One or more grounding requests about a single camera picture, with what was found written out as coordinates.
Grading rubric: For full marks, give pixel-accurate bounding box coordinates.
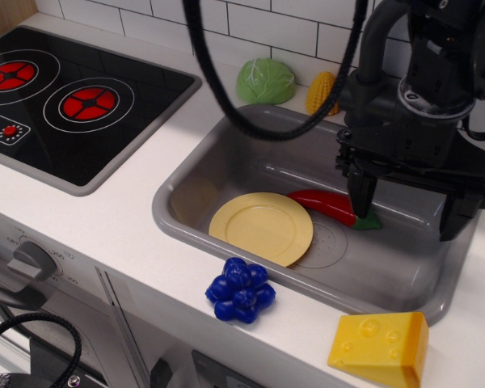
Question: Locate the black braided cable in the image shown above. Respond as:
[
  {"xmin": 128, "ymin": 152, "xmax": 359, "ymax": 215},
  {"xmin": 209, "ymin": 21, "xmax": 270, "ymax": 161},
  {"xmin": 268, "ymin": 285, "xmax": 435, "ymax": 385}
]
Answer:
[
  {"xmin": 181, "ymin": 0, "xmax": 369, "ymax": 142},
  {"xmin": 0, "ymin": 311, "xmax": 83, "ymax": 388}
]

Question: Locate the yellow toy cheese wedge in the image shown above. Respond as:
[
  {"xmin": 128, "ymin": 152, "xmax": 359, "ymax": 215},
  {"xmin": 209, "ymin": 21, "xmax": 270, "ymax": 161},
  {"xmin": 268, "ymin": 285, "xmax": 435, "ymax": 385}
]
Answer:
[{"xmin": 327, "ymin": 312, "xmax": 429, "ymax": 387}]

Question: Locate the grey oven knob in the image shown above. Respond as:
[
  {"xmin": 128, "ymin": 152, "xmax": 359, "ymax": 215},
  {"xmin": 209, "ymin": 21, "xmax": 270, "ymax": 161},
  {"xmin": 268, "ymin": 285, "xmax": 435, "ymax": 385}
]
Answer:
[{"xmin": 6, "ymin": 242, "xmax": 57, "ymax": 281}]

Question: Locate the blue toy blueberries cluster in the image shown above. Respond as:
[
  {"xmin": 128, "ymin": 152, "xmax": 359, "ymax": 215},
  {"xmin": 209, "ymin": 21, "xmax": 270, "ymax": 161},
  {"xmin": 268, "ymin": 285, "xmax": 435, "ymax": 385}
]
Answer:
[{"xmin": 205, "ymin": 257, "xmax": 276, "ymax": 324}]

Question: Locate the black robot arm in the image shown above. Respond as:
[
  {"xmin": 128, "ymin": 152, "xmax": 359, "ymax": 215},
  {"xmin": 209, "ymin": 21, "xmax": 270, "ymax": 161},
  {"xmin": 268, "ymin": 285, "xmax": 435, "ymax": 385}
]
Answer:
[{"xmin": 336, "ymin": 1, "xmax": 485, "ymax": 241}]

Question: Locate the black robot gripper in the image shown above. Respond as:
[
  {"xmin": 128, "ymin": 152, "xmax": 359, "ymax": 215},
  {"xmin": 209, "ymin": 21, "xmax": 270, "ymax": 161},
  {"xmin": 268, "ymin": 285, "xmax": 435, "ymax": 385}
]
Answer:
[{"xmin": 337, "ymin": 72, "xmax": 485, "ymax": 242}]

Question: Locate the black toy stove top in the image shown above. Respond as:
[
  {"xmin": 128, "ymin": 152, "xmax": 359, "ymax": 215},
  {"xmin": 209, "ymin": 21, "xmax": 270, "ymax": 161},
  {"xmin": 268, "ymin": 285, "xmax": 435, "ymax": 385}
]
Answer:
[{"xmin": 0, "ymin": 27, "xmax": 201, "ymax": 196}]

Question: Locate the white toy oven front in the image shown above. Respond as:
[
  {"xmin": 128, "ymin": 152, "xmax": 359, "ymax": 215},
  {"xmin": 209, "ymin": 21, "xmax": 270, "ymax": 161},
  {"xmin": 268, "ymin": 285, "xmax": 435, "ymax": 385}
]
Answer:
[{"xmin": 0, "ymin": 205, "xmax": 154, "ymax": 388}]

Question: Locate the grey toy sink basin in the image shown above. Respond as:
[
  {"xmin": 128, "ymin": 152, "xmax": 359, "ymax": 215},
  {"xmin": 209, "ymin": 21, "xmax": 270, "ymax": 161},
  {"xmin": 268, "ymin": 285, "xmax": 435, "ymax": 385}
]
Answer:
[{"xmin": 151, "ymin": 103, "xmax": 485, "ymax": 327}]

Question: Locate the black braided cable lower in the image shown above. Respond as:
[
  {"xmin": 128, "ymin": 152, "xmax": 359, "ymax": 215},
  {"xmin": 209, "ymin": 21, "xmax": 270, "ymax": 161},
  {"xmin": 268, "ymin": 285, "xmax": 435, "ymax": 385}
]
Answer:
[{"xmin": 0, "ymin": 311, "xmax": 83, "ymax": 388}]

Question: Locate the dark grey toy faucet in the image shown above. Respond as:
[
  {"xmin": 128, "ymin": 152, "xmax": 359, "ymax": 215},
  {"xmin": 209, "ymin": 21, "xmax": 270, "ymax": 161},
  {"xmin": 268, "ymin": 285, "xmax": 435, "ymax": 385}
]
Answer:
[{"xmin": 339, "ymin": 0, "xmax": 408, "ymax": 127}]

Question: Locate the green toy cabbage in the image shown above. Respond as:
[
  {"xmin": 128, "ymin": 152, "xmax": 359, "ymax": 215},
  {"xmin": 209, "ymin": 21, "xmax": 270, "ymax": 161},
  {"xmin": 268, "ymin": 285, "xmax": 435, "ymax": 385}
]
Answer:
[{"xmin": 235, "ymin": 58, "xmax": 296, "ymax": 105}]

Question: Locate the red toy chili pepper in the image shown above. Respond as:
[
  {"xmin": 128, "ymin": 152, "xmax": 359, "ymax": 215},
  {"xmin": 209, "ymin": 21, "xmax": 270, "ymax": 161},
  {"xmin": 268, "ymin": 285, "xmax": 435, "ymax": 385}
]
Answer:
[{"xmin": 288, "ymin": 189, "xmax": 382, "ymax": 230}]

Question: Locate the yellow toy plate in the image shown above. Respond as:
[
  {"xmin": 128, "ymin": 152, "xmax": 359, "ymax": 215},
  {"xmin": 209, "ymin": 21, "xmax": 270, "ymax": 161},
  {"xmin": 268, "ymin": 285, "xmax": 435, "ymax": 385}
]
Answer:
[{"xmin": 209, "ymin": 192, "xmax": 314, "ymax": 267}]

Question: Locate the yellow toy corn cob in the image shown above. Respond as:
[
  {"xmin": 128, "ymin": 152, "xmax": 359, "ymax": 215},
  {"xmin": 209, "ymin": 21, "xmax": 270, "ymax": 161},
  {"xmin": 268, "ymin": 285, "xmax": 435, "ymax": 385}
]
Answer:
[{"xmin": 305, "ymin": 71, "xmax": 335, "ymax": 115}]

